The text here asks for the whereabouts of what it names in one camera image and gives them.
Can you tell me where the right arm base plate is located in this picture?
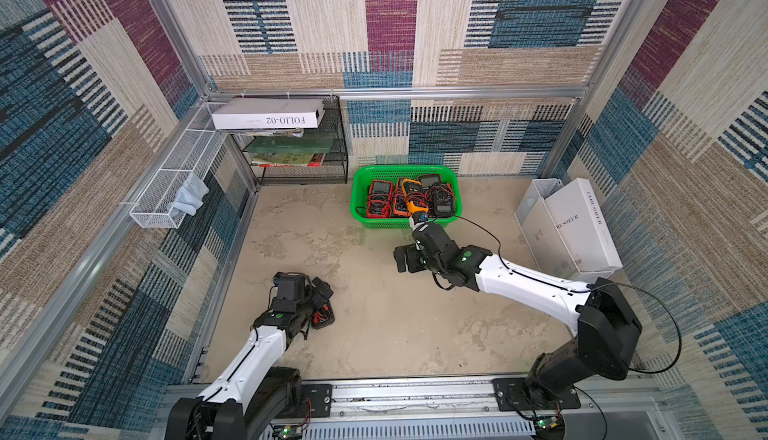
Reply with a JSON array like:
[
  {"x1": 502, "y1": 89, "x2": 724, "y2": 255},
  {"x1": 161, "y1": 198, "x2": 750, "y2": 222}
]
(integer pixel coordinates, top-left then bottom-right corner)
[{"x1": 491, "y1": 377, "x2": 581, "y2": 412}]

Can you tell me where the yellow multimeter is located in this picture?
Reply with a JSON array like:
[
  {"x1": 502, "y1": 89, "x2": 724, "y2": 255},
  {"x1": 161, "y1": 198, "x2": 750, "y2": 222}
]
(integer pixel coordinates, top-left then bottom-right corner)
[{"x1": 401, "y1": 178, "x2": 429, "y2": 215}]

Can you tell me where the black wire shelf rack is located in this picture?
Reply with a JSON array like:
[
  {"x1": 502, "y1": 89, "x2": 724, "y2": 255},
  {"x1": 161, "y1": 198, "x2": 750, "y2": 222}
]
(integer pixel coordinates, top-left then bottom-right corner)
[{"x1": 229, "y1": 96, "x2": 349, "y2": 186}]

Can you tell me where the white box upright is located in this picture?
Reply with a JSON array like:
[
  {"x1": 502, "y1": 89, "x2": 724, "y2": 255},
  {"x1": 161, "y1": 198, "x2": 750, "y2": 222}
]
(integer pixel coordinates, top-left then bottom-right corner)
[{"x1": 545, "y1": 178, "x2": 623, "y2": 272}]

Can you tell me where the white FOLIO box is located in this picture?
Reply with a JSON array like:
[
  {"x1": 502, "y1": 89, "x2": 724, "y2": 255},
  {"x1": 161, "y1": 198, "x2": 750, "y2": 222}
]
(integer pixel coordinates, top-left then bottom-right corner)
[{"x1": 212, "y1": 98, "x2": 325, "y2": 130}]

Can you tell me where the orange Victor multimeter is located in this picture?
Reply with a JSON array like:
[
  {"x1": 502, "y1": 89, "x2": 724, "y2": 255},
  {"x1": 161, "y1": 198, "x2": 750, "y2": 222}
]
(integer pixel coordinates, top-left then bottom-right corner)
[{"x1": 390, "y1": 177, "x2": 410, "y2": 218}]

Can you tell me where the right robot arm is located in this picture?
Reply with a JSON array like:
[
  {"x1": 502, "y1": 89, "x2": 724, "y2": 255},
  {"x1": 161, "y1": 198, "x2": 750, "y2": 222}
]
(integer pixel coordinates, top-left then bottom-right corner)
[{"x1": 393, "y1": 222, "x2": 642, "y2": 410}]

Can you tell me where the white wire wall basket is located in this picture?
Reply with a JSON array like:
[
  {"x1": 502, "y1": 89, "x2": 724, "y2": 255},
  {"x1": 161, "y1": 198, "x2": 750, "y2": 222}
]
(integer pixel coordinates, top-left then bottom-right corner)
[{"x1": 130, "y1": 102, "x2": 226, "y2": 229}]

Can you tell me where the green plastic basket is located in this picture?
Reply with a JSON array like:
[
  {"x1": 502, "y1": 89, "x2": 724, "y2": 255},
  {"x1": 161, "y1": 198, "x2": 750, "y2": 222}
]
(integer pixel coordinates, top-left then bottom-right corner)
[{"x1": 350, "y1": 164, "x2": 463, "y2": 229}]

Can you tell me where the white open file box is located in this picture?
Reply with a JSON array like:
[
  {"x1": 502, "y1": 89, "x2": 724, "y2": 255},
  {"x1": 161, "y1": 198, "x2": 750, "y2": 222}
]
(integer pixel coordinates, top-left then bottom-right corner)
[{"x1": 515, "y1": 178, "x2": 616, "y2": 283}]

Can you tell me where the red ANENG multimeter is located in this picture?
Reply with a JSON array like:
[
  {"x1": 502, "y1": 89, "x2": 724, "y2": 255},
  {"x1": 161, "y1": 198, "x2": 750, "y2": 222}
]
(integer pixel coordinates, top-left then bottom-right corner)
[{"x1": 418, "y1": 173, "x2": 442, "y2": 189}]

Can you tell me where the small black multimeter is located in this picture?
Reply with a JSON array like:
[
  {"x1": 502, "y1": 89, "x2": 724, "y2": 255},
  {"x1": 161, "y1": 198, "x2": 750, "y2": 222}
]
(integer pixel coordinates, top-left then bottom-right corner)
[
  {"x1": 427, "y1": 182, "x2": 456, "y2": 218},
  {"x1": 311, "y1": 301, "x2": 335, "y2": 330}
]

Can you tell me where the light blue cloth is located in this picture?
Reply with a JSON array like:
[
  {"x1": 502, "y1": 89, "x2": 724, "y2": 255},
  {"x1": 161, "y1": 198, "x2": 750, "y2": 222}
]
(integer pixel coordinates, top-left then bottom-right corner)
[{"x1": 168, "y1": 172, "x2": 210, "y2": 217}]

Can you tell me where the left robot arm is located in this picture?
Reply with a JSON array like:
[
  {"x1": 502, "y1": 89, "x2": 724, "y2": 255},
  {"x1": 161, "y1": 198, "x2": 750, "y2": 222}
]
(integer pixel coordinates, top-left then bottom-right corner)
[{"x1": 164, "y1": 272, "x2": 335, "y2": 439}]

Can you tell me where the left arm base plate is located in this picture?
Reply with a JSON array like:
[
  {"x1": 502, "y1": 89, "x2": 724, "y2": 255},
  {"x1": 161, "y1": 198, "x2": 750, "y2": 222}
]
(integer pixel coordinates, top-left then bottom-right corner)
[{"x1": 294, "y1": 383, "x2": 333, "y2": 419}]

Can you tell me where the green book on shelf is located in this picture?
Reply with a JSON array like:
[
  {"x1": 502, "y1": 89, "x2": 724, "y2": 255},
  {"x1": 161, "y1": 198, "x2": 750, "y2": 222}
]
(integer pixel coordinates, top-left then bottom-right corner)
[{"x1": 242, "y1": 134, "x2": 336, "y2": 167}]

